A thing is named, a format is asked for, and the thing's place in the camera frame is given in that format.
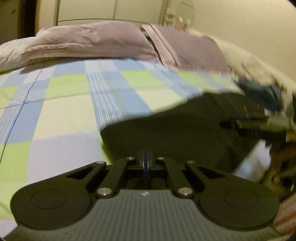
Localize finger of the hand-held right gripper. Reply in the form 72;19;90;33
220;117;270;128
237;128;269;139

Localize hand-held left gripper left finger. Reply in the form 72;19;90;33
66;149;147;199

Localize oval mirror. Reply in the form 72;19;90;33
176;0;197;26

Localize checkered bed sheet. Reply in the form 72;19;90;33
0;58;245;232

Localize large purple pillow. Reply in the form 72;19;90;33
141;23;234;75

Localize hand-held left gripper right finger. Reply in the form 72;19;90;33
146;149;226;199

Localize black pants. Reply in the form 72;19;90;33
99;91;271;183

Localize white padded headboard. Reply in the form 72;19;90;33
192;30;296;93

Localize cream wardrobe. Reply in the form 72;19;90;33
57;0;167;33

